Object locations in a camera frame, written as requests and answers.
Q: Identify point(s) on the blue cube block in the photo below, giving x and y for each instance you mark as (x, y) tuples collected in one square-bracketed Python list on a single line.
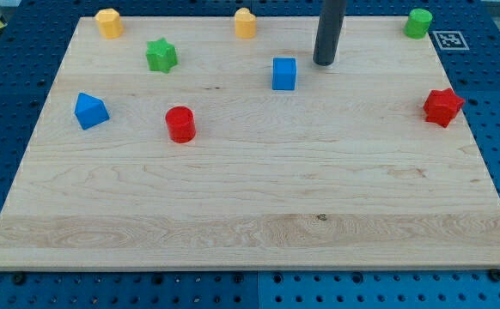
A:
[(284, 71)]

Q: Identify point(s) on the green star block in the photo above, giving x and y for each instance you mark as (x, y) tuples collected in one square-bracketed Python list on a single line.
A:
[(161, 55)]

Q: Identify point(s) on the red star block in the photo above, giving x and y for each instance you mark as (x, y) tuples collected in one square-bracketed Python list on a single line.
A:
[(442, 106)]

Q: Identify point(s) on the wooden board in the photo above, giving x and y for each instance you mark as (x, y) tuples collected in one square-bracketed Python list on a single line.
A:
[(342, 173)]

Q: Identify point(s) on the red cylinder block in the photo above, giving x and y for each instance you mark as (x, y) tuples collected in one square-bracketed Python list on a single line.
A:
[(180, 123)]

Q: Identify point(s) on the yellow heart block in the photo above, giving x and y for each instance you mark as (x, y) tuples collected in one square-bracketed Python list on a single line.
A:
[(245, 24)]

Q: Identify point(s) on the blue triangular prism block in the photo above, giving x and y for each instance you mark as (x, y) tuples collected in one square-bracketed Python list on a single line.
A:
[(90, 111)]

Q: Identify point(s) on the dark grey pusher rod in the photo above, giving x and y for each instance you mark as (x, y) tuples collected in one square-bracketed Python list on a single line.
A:
[(328, 32)]

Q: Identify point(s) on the yellow hexagon block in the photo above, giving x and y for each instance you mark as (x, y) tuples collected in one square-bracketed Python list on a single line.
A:
[(109, 23)]

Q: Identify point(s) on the green cylinder block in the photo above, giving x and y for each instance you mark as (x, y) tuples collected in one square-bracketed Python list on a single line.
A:
[(418, 23)]

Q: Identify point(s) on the white fiducial marker tag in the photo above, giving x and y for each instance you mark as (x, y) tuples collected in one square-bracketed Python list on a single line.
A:
[(449, 40)]

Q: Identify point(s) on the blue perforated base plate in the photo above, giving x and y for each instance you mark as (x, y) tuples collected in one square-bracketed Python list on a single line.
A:
[(32, 46)]

